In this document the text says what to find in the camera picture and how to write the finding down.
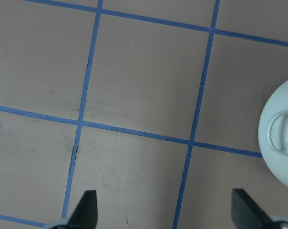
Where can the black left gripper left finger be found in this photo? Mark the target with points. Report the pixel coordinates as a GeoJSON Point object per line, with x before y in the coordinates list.
{"type": "Point", "coordinates": [85, 215]}

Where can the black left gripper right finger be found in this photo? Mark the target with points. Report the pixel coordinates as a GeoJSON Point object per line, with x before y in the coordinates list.
{"type": "Point", "coordinates": [247, 214]}

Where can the pale green cooking pot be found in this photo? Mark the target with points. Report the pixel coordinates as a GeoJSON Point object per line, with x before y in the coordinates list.
{"type": "Point", "coordinates": [273, 133]}

